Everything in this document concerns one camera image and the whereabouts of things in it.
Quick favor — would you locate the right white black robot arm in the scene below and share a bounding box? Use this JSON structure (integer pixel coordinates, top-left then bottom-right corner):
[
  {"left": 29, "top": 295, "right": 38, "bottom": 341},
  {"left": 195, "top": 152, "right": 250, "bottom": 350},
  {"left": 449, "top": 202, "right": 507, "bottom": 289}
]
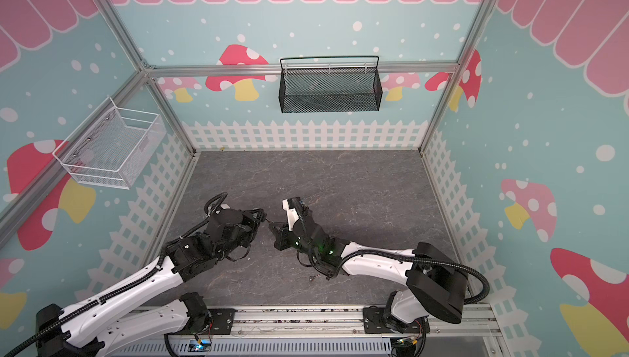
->
[{"left": 270, "top": 223, "right": 468, "bottom": 324}]

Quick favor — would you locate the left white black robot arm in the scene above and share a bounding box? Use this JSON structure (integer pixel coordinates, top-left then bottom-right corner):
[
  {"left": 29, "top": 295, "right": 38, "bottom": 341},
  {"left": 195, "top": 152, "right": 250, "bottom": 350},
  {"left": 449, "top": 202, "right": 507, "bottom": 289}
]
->
[{"left": 34, "top": 208, "right": 266, "bottom": 356}]

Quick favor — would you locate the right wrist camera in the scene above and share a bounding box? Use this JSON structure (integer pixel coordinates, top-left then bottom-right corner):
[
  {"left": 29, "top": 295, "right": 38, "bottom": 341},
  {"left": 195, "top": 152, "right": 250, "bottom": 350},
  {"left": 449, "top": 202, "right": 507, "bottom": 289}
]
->
[{"left": 282, "top": 196, "right": 302, "bottom": 232}]

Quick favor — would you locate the left black corrugated cable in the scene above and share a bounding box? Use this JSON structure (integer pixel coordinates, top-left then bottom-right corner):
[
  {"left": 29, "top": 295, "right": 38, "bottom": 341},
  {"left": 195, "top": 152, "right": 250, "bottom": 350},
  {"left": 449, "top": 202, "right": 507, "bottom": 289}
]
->
[{"left": 0, "top": 191, "right": 229, "bottom": 357}]

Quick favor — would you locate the white vented cable duct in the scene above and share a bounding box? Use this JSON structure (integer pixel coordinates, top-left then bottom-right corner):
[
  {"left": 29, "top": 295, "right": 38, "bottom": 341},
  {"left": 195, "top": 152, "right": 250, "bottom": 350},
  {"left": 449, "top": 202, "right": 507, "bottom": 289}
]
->
[{"left": 105, "top": 339, "right": 394, "bottom": 357}]

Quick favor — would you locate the white mesh wall basket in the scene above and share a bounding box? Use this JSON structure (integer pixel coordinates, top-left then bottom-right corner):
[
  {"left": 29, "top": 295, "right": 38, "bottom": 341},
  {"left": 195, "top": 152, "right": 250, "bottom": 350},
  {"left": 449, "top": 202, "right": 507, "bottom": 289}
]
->
[{"left": 52, "top": 98, "right": 167, "bottom": 190}]

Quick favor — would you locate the black mesh wall basket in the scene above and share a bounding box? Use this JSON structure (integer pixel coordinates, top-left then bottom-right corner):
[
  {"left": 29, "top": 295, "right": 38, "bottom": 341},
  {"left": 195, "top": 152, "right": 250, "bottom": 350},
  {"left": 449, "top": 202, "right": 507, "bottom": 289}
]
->
[{"left": 278, "top": 55, "right": 383, "bottom": 114}]

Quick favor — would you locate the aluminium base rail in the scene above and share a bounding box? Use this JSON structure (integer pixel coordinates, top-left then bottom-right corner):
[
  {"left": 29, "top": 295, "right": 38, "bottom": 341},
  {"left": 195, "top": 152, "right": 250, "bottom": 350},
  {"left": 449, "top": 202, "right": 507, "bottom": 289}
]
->
[{"left": 109, "top": 304, "right": 509, "bottom": 356}]

